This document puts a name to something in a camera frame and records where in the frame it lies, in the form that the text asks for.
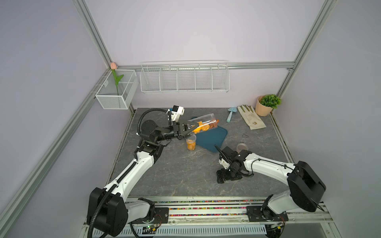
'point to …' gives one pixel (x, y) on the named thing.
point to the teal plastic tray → (207, 139)
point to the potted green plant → (265, 103)
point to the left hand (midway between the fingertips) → (199, 130)
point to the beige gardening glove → (250, 117)
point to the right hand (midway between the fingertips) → (223, 178)
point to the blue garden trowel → (231, 109)
